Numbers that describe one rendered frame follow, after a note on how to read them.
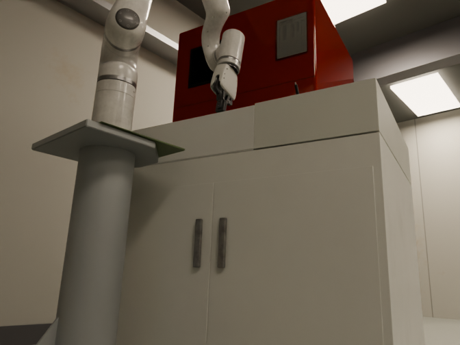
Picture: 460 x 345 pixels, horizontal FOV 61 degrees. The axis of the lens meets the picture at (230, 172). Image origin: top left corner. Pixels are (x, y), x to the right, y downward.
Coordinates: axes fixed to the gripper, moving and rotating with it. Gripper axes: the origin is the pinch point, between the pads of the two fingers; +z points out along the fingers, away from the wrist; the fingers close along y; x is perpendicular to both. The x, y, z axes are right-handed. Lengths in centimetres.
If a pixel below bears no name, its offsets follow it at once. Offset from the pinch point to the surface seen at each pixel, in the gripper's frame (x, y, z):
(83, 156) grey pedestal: -25.1, 26.3, 29.0
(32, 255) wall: -180, -66, 32
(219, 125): 2.6, 2.7, 9.4
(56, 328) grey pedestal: -26, 17, 74
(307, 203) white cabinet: 31.1, -2.6, 35.6
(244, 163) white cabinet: 11.8, -0.2, 22.7
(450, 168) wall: 55, -533, -235
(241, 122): 10.7, 2.6, 9.7
